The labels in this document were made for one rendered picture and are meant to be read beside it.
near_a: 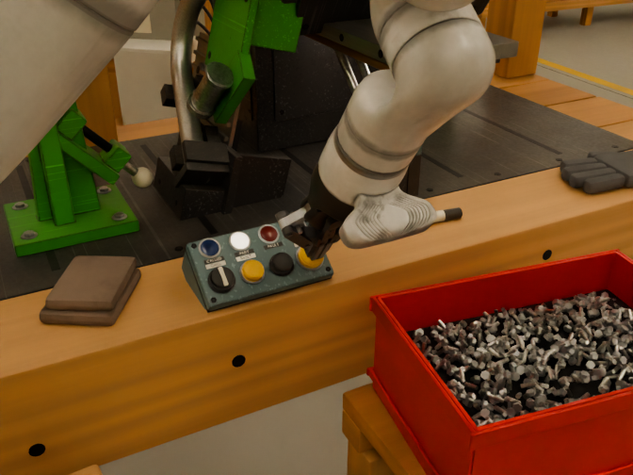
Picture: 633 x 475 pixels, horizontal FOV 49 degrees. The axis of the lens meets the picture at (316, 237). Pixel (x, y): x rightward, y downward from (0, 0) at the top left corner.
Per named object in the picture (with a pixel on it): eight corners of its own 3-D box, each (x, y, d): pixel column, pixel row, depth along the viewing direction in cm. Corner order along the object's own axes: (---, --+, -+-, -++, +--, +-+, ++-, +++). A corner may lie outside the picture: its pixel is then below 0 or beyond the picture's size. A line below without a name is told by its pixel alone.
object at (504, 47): (515, 66, 85) (519, 40, 83) (404, 84, 78) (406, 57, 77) (354, 10, 115) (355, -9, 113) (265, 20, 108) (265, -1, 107)
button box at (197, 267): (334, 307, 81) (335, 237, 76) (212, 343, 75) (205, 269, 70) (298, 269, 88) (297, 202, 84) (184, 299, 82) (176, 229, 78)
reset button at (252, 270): (266, 279, 76) (267, 274, 75) (245, 285, 75) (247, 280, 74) (258, 260, 76) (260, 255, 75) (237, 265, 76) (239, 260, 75)
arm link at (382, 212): (346, 254, 59) (369, 218, 54) (298, 148, 63) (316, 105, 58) (433, 231, 63) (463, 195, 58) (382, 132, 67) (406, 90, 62)
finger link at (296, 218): (310, 191, 66) (320, 197, 68) (271, 216, 68) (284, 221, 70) (319, 212, 65) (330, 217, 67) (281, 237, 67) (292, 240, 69)
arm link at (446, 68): (433, 187, 59) (397, 104, 62) (527, 61, 46) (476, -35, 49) (360, 197, 56) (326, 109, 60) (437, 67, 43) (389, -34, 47)
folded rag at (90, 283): (114, 329, 71) (109, 304, 70) (38, 325, 72) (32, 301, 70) (143, 277, 80) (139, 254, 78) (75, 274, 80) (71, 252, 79)
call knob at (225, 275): (236, 287, 74) (238, 283, 73) (214, 294, 73) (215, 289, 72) (229, 267, 75) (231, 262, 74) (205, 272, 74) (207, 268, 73)
